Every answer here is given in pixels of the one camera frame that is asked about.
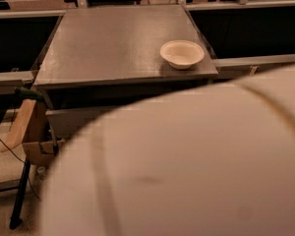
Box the black tripod stand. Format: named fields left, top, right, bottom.
left=9, top=159, right=30, bottom=230

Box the grey wooden drawer cabinet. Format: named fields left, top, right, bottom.
left=33, top=4, right=219, bottom=116

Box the grey rail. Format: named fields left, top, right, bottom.
left=0, top=71, right=37, bottom=95
left=213, top=54, right=295, bottom=80

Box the black floor cable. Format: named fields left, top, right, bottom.
left=0, top=130, right=42, bottom=202

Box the green handled tool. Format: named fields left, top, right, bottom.
left=15, top=88, right=43, bottom=101

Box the white paper bowl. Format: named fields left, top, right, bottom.
left=160, top=40, right=205, bottom=70

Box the grey rail right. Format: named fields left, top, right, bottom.
left=213, top=54, right=295, bottom=80

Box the grey rail left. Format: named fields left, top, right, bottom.
left=0, top=71, right=37, bottom=95

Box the brown cardboard piece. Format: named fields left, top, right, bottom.
left=1, top=99, right=55, bottom=166

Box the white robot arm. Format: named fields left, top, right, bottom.
left=39, top=65, right=295, bottom=236

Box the clear plastic bottle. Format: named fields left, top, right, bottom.
left=37, top=166, right=46, bottom=179

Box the grey top drawer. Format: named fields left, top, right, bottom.
left=46, top=106, right=115, bottom=139

